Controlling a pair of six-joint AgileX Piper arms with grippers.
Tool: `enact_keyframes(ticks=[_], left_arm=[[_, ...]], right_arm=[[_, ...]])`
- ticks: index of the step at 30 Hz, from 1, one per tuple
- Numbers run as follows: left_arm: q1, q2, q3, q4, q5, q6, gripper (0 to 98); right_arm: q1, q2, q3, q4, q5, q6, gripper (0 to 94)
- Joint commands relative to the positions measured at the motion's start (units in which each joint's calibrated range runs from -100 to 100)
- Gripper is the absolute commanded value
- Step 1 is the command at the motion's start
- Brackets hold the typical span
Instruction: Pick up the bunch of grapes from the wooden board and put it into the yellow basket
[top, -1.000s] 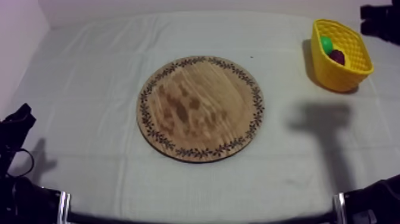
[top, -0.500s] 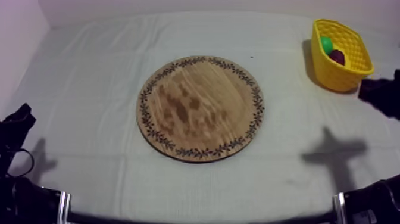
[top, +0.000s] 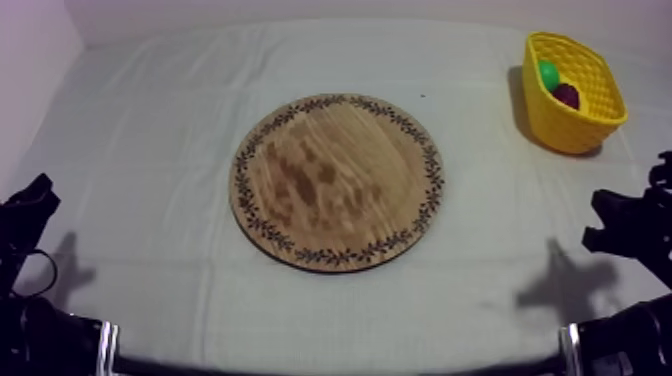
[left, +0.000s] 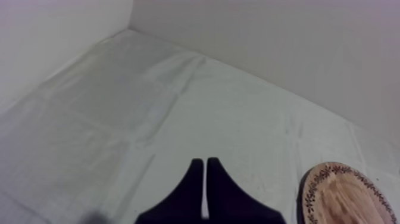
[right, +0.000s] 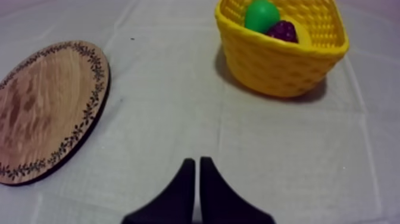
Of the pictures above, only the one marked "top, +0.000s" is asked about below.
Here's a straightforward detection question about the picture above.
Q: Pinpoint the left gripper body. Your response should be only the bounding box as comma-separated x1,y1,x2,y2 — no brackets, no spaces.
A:
0,173,62,298

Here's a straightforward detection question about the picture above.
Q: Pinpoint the silver metal bar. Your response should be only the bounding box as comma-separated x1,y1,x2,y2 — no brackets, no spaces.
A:
558,323,582,376
96,320,120,376

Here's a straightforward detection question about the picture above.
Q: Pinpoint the green toy pear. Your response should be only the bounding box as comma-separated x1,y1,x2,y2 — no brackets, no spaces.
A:
537,59,561,93

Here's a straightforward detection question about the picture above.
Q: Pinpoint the black cable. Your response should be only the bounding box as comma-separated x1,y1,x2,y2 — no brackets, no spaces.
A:
12,248,59,299

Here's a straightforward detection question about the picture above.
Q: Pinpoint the round wooden board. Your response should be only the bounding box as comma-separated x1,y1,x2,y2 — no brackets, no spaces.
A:
228,92,446,274

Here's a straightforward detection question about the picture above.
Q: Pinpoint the yellow plastic basket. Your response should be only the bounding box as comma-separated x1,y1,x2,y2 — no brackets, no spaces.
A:
521,30,630,156

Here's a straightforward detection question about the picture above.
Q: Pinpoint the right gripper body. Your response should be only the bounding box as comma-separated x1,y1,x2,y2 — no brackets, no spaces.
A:
580,150,672,290

